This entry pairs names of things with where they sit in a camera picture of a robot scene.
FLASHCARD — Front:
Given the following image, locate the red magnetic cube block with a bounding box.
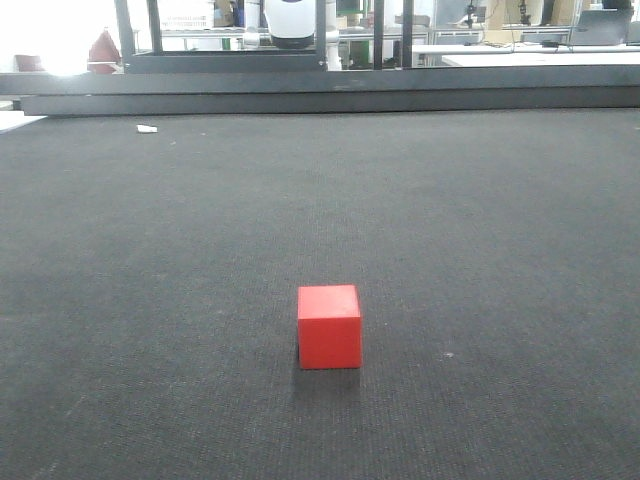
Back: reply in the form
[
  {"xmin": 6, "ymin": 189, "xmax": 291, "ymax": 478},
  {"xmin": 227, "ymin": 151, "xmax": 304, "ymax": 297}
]
[{"xmin": 297, "ymin": 284, "xmax": 363, "ymax": 370}]

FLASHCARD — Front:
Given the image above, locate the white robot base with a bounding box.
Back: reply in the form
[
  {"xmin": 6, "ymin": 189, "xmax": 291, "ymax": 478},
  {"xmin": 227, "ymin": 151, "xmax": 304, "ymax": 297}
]
[{"xmin": 242, "ymin": 0, "xmax": 342, "ymax": 71}]

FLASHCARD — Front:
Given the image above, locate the dark grey carpet mat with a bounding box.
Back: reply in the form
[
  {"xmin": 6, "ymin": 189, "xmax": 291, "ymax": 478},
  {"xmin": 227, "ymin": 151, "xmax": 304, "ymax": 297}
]
[{"xmin": 1, "ymin": 109, "xmax": 639, "ymax": 479}]

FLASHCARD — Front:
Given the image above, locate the white paper scrap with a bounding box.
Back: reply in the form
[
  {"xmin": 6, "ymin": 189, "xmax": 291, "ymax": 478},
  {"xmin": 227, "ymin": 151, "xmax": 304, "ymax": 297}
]
[{"xmin": 136, "ymin": 124, "xmax": 158, "ymax": 134}]

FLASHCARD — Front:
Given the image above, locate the white lab table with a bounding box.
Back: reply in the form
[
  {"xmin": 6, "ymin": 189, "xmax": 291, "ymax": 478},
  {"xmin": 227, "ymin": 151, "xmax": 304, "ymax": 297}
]
[{"xmin": 412, "ymin": 44, "xmax": 639, "ymax": 68}]

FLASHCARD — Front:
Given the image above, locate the red cone object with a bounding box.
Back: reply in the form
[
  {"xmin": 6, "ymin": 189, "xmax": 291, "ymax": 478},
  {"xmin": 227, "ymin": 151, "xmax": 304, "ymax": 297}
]
[{"xmin": 87, "ymin": 30, "xmax": 121, "ymax": 74}]

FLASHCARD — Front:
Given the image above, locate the black metal frame rack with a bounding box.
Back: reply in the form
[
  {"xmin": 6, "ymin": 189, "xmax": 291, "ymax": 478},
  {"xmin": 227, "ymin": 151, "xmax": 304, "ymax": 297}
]
[{"xmin": 1, "ymin": 1, "xmax": 639, "ymax": 116}]

